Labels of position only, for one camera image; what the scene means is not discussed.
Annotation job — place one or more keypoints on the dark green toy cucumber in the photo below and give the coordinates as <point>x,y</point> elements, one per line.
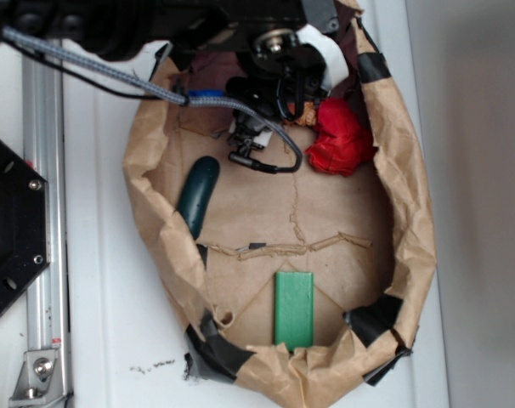
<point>197,193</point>

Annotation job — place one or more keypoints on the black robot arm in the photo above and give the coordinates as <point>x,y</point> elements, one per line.
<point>117,30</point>

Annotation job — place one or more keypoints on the aluminium extrusion rail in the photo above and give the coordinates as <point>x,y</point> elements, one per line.
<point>47,297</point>

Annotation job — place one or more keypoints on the brown paper bag bin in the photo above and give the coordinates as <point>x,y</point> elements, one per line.
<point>368,239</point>

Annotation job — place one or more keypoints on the green rectangular block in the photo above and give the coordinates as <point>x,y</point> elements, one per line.
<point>294,309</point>

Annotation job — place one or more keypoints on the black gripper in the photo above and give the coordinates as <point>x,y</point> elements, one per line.
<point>284,69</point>

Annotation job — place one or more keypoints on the brown spiral sea shell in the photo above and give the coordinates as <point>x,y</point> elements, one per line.
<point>308,117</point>

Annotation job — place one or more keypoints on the metal corner bracket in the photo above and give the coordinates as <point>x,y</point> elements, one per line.
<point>40,382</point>

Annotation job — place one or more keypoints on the crumpled red paper ball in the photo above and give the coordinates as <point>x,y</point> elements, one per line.
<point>342,143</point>

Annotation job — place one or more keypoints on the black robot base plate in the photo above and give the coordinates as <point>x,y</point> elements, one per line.
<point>23,226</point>

